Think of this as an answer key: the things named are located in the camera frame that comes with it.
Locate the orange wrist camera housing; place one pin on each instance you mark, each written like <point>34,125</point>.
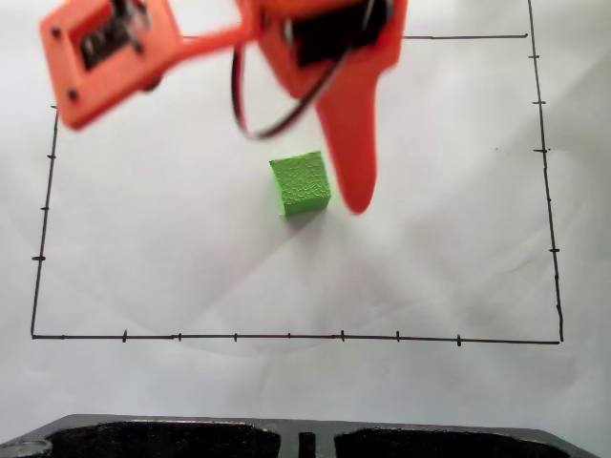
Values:
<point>62,86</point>

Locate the white sheet with drawn rectangle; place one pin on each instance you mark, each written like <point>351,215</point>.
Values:
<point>191,262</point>

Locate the green foam block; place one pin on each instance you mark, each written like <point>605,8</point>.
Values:
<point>301,186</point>

